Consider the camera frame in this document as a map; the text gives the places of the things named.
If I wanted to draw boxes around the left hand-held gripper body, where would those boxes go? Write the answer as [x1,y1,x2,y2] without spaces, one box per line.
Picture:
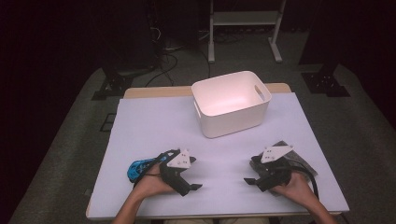
[157,148,191,197]

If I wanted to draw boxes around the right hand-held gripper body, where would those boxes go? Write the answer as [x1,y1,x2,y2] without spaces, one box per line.
[256,144,294,193]

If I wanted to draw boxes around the grey fluffy cloth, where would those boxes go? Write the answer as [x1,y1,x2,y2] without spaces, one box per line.
[248,140,318,197]

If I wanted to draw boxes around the blue black sock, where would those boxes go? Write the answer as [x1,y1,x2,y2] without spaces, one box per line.
[126,157,169,185]

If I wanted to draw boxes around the white plastic bin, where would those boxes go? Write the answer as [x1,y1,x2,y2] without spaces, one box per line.
[191,70,273,139]

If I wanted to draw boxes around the person's left hand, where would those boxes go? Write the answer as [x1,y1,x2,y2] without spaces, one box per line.
[132,162,177,200]

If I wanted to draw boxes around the person's right hand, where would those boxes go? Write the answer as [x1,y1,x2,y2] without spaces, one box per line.
[270,171,316,203]

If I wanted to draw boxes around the black stand base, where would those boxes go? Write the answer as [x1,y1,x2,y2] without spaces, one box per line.
[91,66,134,102]
[301,63,351,98]

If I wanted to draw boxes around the white metal stand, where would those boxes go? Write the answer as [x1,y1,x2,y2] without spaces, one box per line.
[207,0,288,64]

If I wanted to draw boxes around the right hand-held gripper cable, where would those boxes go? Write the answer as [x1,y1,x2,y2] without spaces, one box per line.
[274,165,320,200]

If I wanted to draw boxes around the black floor cable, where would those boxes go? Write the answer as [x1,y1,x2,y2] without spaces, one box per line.
[144,52,180,88]

